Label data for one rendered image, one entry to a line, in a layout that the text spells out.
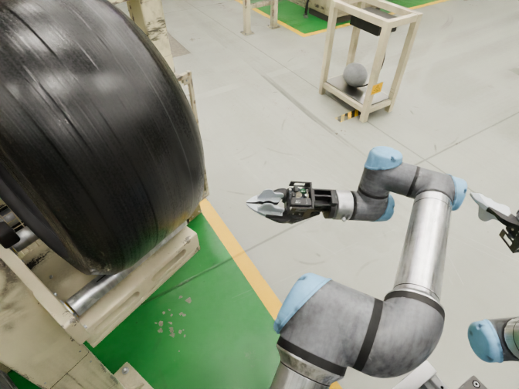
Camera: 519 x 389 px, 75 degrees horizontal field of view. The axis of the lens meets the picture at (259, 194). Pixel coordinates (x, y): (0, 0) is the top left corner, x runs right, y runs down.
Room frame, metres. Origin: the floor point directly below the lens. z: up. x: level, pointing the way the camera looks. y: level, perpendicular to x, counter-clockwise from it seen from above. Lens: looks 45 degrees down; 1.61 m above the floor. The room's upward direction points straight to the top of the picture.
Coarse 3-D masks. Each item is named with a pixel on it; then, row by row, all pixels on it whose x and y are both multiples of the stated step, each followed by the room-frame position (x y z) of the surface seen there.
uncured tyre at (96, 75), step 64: (0, 0) 0.53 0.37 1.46; (64, 0) 0.57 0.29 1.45; (0, 64) 0.42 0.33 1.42; (64, 64) 0.46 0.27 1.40; (128, 64) 0.51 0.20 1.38; (0, 128) 0.37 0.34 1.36; (64, 128) 0.38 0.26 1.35; (128, 128) 0.43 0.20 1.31; (192, 128) 0.51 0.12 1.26; (0, 192) 0.56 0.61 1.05; (64, 192) 0.34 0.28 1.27; (128, 192) 0.38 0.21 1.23; (192, 192) 0.47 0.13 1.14; (64, 256) 0.41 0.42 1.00; (128, 256) 0.35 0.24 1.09
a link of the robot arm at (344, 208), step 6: (342, 192) 0.59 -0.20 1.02; (348, 192) 0.59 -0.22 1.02; (342, 198) 0.57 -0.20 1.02; (348, 198) 0.57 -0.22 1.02; (342, 204) 0.55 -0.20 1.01; (348, 204) 0.56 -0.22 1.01; (336, 210) 0.55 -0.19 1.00; (342, 210) 0.55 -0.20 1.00; (348, 210) 0.55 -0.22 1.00; (336, 216) 0.54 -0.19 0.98; (342, 216) 0.54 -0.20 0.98; (348, 216) 0.54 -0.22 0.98
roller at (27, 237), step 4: (24, 228) 0.55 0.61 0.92; (28, 228) 0.55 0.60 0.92; (16, 232) 0.54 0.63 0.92; (20, 232) 0.54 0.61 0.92; (24, 232) 0.54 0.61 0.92; (28, 232) 0.54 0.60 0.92; (32, 232) 0.55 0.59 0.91; (20, 236) 0.53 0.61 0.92; (24, 236) 0.53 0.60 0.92; (28, 236) 0.53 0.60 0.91; (32, 236) 0.54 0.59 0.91; (36, 236) 0.54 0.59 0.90; (20, 240) 0.52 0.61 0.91; (24, 240) 0.52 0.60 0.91; (28, 240) 0.53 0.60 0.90; (32, 240) 0.53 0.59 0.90; (16, 244) 0.51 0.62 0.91; (20, 244) 0.51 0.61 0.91; (24, 244) 0.52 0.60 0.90; (28, 244) 0.52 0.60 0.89; (16, 248) 0.50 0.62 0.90; (20, 248) 0.51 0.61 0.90; (24, 248) 0.52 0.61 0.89
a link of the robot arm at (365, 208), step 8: (352, 192) 0.59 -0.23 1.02; (360, 192) 0.58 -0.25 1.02; (360, 200) 0.57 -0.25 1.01; (368, 200) 0.56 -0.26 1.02; (376, 200) 0.56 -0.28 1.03; (384, 200) 0.56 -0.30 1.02; (392, 200) 0.58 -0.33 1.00; (360, 208) 0.55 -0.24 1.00; (368, 208) 0.55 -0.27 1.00; (376, 208) 0.55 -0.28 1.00; (384, 208) 0.56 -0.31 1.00; (392, 208) 0.56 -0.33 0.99; (352, 216) 0.54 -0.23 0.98; (360, 216) 0.54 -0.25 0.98; (368, 216) 0.55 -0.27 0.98; (376, 216) 0.55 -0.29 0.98; (384, 216) 0.55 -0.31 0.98
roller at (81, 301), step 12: (180, 228) 0.57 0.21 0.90; (168, 240) 0.54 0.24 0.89; (108, 276) 0.41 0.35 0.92; (120, 276) 0.42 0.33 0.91; (84, 288) 0.38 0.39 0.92; (96, 288) 0.38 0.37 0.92; (108, 288) 0.39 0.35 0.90; (72, 300) 0.35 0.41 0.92; (84, 300) 0.36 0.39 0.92; (96, 300) 0.37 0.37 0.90
